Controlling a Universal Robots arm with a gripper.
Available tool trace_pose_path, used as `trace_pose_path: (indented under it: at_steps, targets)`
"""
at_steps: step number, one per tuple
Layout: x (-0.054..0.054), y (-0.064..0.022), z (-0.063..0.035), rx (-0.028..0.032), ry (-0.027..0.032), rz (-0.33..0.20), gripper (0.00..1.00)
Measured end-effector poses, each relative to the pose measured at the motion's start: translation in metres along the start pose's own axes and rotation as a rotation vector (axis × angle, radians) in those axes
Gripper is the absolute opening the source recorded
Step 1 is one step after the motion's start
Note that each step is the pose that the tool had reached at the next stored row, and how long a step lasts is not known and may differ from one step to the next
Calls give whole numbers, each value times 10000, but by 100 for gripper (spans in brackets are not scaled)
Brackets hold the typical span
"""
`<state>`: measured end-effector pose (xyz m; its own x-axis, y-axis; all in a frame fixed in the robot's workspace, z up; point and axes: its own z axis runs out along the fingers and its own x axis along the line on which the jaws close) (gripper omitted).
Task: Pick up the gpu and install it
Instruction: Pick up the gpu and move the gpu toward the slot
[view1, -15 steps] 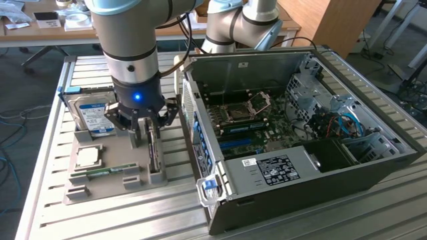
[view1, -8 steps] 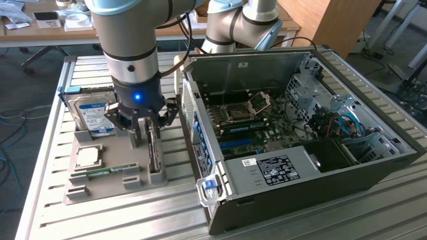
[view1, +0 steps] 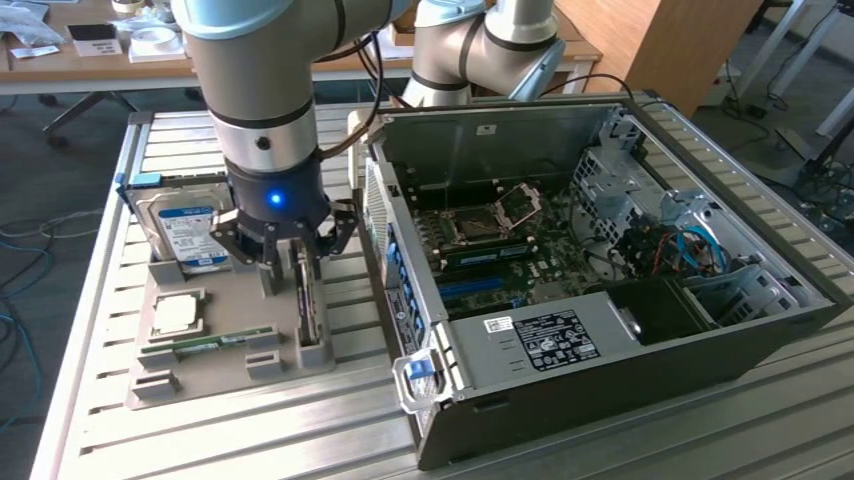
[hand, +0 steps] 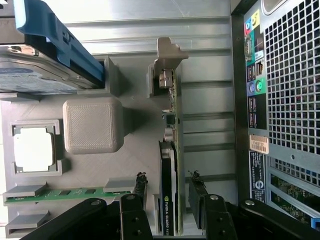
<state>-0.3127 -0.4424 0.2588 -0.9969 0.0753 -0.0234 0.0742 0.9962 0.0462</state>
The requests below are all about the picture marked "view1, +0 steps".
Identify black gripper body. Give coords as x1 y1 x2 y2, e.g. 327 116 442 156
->
225 155 334 251

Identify hard disk with blue label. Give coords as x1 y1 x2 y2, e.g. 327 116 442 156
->
131 182 237 275

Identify grey parts rack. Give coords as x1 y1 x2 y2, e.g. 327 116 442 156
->
125 234 338 412

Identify graphics card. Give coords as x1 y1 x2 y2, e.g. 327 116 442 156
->
293 239 323 350

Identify blue plastic disk carrier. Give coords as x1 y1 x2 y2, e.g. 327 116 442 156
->
115 171 230 204

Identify silver CPU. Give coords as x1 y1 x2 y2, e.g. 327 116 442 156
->
150 293 203 337

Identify CPU socket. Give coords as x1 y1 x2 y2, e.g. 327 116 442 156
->
449 206 501 247

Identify green RAM stick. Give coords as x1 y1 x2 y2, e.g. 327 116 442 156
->
142 326 277 355

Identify RAM stick with label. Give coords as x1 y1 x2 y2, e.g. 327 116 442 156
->
441 241 537 272

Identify blue expansion slot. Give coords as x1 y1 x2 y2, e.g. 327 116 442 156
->
435 276 508 300

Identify metal socket cover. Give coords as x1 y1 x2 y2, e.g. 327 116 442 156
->
492 181 544 222

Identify green motherboard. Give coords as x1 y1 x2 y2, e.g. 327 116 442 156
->
398 182 620 322

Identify white flat box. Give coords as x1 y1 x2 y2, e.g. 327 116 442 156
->
127 39 190 65

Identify white tape roll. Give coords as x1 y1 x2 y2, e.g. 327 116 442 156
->
130 26 182 50

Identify grey power supply unit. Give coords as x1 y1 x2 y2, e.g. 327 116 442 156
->
445 292 644 392

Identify wooden desk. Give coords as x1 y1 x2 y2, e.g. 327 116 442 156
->
0 0 604 97

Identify black and white box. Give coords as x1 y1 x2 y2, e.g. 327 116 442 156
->
66 22 126 58

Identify metal disk bay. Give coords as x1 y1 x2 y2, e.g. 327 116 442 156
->
572 143 677 237

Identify white paper tag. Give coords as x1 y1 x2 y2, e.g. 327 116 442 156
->
8 44 62 61

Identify open black PC case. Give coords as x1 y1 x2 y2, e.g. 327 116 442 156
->
349 91 854 472

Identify clear plastic bag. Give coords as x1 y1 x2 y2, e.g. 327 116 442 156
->
0 0 67 47

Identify wooden cabinet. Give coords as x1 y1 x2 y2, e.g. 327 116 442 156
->
553 0 766 119

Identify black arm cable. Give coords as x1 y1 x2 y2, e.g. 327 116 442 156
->
311 28 397 162

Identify white floor cable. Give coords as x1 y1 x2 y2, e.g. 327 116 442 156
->
0 208 103 240

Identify blue floor cable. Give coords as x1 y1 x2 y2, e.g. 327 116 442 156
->
0 239 54 432

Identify grey case handle blue latch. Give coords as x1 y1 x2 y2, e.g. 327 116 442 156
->
391 348 450 415

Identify red and black wires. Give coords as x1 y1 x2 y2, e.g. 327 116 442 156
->
654 230 690 267

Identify black cable behind case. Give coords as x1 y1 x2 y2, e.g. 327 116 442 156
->
565 72 677 110

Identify blue wire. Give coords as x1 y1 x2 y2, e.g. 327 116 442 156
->
666 225 730 275

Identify silver disk bracket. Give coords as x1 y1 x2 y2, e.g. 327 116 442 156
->
680 263 804 327

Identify white table frame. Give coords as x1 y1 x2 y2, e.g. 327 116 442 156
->
732 0 854 137

